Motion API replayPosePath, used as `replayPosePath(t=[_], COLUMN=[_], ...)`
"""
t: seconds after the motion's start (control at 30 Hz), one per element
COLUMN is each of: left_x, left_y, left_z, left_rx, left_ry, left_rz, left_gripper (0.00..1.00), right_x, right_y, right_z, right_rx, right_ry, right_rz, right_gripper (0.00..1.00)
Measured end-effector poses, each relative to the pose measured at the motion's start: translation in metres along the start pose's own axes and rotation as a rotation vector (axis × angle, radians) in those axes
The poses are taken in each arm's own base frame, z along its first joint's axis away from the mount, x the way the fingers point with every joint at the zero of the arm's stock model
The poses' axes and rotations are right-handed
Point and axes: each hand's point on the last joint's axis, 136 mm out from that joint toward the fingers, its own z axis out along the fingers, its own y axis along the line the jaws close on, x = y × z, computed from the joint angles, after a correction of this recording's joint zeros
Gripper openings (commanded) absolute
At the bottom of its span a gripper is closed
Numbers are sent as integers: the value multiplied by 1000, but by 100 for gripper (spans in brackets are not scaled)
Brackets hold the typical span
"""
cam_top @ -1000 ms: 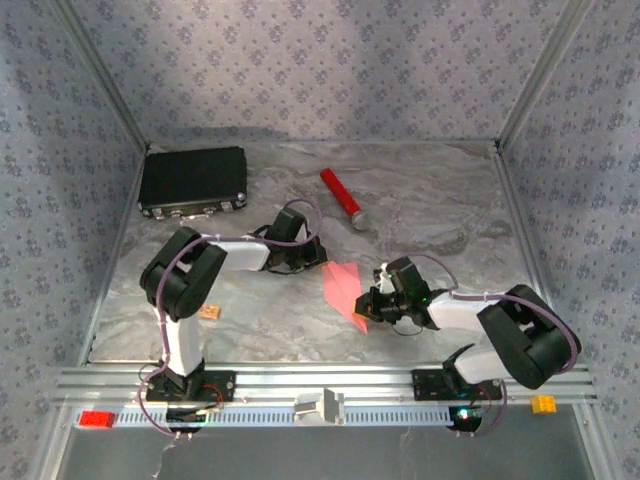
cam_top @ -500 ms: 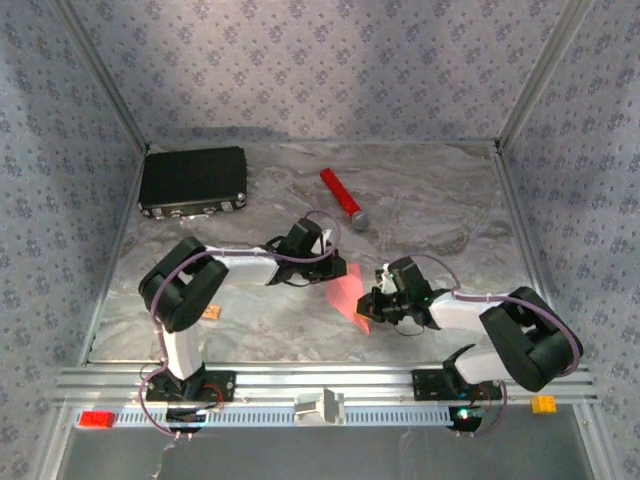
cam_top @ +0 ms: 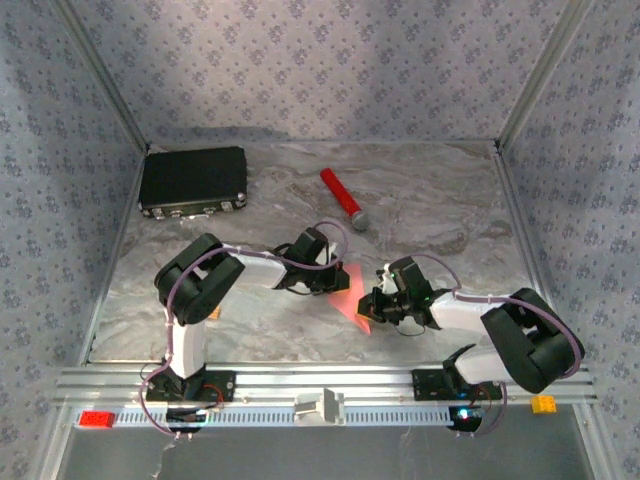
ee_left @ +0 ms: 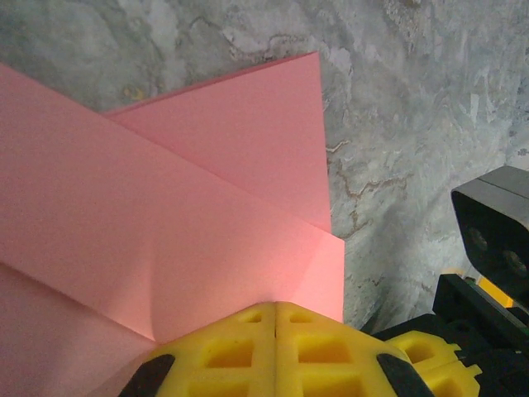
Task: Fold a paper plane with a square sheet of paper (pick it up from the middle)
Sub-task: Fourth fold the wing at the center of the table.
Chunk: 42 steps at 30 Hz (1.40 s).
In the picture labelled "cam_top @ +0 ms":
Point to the pink paper sheet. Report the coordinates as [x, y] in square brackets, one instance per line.
[350, 300]

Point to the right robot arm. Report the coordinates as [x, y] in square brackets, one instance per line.
[525, 350]

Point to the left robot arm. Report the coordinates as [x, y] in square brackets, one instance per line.
[187, 345]

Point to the black hard case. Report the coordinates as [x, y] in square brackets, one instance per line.
[192, 175]

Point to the small circuit board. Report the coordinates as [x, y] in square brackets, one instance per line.
[466, 415]
[187, 416]

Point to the white slotted strip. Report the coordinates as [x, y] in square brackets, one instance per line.
[260, 416]

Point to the yellow toy brick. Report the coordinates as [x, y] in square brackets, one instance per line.
[543, 404]

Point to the red toy brick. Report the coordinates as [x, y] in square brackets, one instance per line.
[97, 419]

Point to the aluminium mounting rail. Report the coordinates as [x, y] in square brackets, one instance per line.
[320, 377]

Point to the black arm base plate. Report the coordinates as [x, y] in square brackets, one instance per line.
[222, 385]
[427, 385]

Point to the grey metal bracket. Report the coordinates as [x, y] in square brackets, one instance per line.
[320, 406]

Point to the aluminium side rail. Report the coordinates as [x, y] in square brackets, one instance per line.
[521, 225]
[115, 255]

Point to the aluminium corner post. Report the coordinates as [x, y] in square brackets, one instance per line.
[540, 75]
[103, 75]

